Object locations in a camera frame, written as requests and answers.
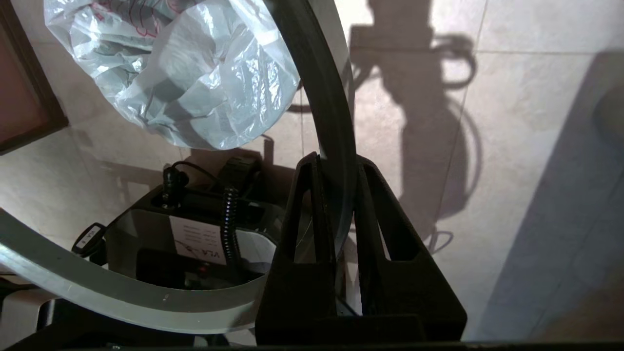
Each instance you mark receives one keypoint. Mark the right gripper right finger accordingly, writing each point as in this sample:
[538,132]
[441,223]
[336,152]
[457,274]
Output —
[409,302]

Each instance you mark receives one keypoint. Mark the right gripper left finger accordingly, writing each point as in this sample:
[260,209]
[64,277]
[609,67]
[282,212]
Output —
[297,302]

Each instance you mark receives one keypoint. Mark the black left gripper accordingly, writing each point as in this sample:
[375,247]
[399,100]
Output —
[241,170]

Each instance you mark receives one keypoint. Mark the new white red plastic bag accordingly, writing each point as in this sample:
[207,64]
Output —
[195,87]

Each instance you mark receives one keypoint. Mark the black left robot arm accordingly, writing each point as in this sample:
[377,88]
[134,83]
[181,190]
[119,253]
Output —
[146,234]

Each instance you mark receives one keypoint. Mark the black robot base chassis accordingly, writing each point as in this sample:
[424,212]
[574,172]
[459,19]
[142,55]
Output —
[73,321]

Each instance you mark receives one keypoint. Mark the black tag with white label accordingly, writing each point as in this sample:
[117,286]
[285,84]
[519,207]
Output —
[89,240]

